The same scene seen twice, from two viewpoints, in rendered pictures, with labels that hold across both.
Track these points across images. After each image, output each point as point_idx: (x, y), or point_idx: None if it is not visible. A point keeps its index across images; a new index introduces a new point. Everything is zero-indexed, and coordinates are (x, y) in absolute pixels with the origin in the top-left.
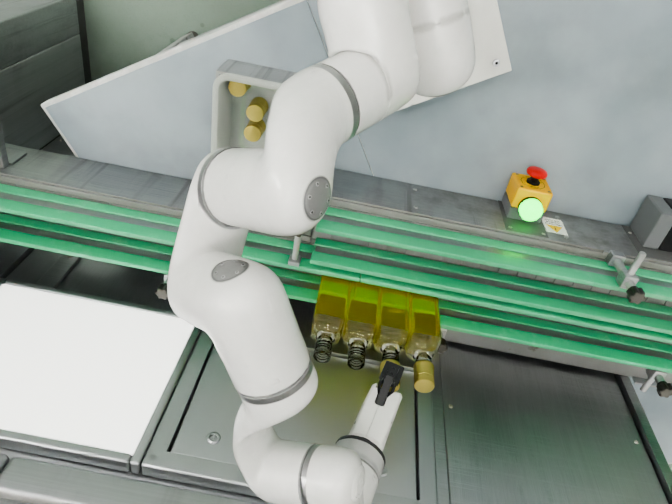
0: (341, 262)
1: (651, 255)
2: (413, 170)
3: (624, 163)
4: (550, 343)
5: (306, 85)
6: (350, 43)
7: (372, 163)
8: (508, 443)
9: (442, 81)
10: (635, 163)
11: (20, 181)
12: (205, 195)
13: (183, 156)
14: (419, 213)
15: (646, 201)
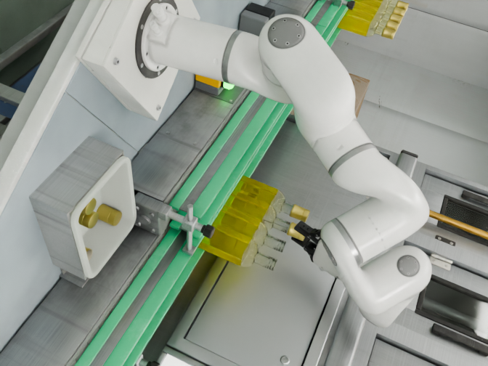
0: (207, 217)
1: None
2: (155, 123)
3: (229, 9)
4: (273, 133)
5: (383, 165)
6: (347, 123)
7: (135, 145)
8: (306, 194)
9: None
10: (232, 3)
11: None
12: (364, 259)
13: (24, 300)
14: (203, 144)
15: (243, 19)
